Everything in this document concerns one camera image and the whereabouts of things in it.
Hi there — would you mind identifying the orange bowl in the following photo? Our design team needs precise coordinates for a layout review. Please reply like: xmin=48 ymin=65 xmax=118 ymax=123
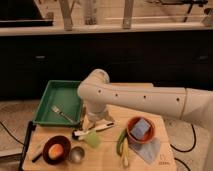
xmin=127 ymin=116 xmax=155 ymax=144

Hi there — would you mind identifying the grey cloth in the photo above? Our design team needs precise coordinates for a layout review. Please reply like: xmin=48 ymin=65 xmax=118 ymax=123
xmin=129 ymin=138 xmax=161 ymax=164

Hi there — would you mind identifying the green silicone spatula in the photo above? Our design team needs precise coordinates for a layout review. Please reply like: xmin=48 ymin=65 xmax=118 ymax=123
xmin=71 ymin=122 xmax=115 ymax=149

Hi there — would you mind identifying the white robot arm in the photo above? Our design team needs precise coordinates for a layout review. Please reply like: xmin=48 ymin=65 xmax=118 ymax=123
xmin=77 ymin=69 xmax=213 ymax=171

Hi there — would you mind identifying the black cable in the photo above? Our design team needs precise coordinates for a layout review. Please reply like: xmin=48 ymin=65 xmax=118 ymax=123
xmin=167 ymin=122 xmax=198 ymax=171

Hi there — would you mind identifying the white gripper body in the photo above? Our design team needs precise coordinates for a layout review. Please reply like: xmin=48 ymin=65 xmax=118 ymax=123
xmin=83 ymin=109 xmax=114 ymax=131

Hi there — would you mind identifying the small metal cup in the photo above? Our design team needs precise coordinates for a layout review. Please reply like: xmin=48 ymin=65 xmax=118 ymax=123
xmin=69 ymin=146 xmax=85 ymax=164

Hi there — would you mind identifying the dark brown bowl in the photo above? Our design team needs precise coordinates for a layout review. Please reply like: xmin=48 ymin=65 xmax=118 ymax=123
xmin=42 ymin=136 xmax=71 ymax=165

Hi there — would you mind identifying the silver fork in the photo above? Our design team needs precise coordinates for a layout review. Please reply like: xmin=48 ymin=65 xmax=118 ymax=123
xmin=51 ymin=106 xmax=75 ymax=123

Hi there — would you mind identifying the green plastic tray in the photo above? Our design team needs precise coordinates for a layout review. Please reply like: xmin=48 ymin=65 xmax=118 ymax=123
xmin=33 ymin=80 xmax=83 ymax=127

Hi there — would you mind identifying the blue sponge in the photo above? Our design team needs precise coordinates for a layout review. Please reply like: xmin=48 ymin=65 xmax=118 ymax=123
xmin=130 ymin=118 xmax=150 ymax=140

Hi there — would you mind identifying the black handled utensil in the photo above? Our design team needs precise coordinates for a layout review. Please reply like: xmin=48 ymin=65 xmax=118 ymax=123
xmin=31 ymin=145 xmax=44 ymax=163

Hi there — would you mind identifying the orange fruit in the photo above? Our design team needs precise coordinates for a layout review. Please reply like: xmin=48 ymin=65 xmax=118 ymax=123
xmin=48 ymin=144 xmax=64 ymax=160

